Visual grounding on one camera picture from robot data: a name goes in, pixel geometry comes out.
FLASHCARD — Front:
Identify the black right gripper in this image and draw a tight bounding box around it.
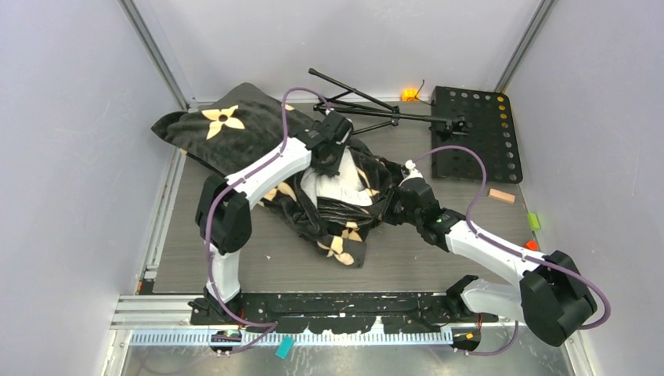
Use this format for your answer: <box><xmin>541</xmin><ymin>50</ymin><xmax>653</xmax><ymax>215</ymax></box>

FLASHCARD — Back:
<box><xmin>368</xmin><ymin>183</ymin><xmax>423</xmax><ymax>226</ymax></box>

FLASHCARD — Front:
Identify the white pillow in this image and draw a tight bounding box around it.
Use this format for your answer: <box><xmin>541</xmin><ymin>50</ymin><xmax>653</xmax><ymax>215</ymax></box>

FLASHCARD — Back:
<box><xmin>300</xmin><ymin>149</ymin><xmax>373</xmax><ymax>208</ymax></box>

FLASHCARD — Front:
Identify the black floral pillowcase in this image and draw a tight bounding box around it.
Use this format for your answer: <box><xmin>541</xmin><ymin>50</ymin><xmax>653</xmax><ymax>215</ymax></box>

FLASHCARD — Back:
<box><xmin>151</xmin><ymin>83</ymin><xmax>402</xmax><ymax>268</ymax></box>

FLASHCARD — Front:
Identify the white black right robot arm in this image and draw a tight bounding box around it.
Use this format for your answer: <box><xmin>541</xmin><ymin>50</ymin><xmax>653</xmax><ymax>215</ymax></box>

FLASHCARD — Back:
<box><xmin>381</xmin><ymin>176</ymin><xmax>597</xmax><ymax>346</ymax></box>

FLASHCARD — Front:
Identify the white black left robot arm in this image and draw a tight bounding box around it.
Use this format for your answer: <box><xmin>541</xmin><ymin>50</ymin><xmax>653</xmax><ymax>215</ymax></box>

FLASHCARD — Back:
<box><xmin>196</xmin><ymin>110</ymin><xmax>353</xmax><ymax>324</ymax></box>

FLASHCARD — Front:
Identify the small wooden block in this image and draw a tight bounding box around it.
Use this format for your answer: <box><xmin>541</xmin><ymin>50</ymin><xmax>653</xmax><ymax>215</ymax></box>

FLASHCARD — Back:
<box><xmin>488</xmin><ymin>188</ymin><xmax>516</xmax><ymax>204</ymax></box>

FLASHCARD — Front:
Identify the black folding stand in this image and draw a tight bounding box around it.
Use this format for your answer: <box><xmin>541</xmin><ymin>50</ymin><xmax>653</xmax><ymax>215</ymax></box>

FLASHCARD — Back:
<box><xmin>308</xmin><ymin>67</ymin><xmax>470</xmax><ymax>139</ymax></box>

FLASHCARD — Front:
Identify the orange small device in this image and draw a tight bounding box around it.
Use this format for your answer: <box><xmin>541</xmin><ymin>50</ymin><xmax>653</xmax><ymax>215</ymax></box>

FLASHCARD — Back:
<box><xmin>401</xmin><ymin>79</ymin><xmax>426</xmax><ymax>103</ymax></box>

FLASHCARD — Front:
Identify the black perforated plate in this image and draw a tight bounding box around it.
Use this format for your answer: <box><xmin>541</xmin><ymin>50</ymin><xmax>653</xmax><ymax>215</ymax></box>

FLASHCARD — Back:
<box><xmin>430</xmin><ymin>86</ymin><xmax>523</xmax><ymax>184</ymax></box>

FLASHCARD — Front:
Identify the green small block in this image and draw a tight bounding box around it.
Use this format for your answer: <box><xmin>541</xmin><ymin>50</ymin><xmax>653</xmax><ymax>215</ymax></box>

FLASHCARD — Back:
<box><xmin>527</xmin><ymin>212</ymin><xmax>541</xmax><ymax>232</ymax></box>

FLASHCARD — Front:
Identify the red small block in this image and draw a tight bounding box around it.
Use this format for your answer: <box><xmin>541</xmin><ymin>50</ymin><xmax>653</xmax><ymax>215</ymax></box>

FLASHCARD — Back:
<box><xmin>524</xmin><ymin>240</ymin><xmax>540</xmax><ymax>251</ymax></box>

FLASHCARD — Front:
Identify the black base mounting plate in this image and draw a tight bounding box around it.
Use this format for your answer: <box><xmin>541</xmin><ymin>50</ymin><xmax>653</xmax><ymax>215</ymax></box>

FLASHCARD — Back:
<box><xmin>188</xmin><ymin>292</ymin><xmax>498</xmax><ymax>334</ymax></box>

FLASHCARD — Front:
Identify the teal tape piece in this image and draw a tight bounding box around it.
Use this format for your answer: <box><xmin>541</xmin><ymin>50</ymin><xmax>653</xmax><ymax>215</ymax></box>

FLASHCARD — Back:
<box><xmin>275</xmin><ymin>336</ymin><xmax>295</xmax><ymax>360</ymax></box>

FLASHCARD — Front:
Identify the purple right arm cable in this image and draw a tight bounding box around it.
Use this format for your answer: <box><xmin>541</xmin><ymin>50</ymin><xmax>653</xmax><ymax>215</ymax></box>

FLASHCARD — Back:
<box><xmin>412</xmin><ymin>145</ymin><xmax>612</xmax><ymax>357</ymax></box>

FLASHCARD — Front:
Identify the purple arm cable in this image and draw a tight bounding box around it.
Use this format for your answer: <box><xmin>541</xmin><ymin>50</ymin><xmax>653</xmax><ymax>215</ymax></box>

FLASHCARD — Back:
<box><xmin>204</xmin><ymin>87</ymin><xmax>333</xmax><ymax>359</ymax></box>
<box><xmin>412</xmin><ymin>145</ymin><xmax>612</xmax><ymax>357</ymax></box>

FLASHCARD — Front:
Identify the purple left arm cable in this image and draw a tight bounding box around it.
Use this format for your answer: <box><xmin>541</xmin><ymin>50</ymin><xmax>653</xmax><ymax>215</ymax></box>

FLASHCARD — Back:
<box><xmin>204</xmin><ymin>87</ymin><xmax>333</xmax><ymax>359</ymax></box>

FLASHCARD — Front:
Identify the aluminium frame rail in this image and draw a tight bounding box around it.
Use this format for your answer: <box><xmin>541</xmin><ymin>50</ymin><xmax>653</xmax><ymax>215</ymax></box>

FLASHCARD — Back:
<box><xmin>111</xmin><ymin>295</ymin><xmax>515</xmax><ymax>349</ymax></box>

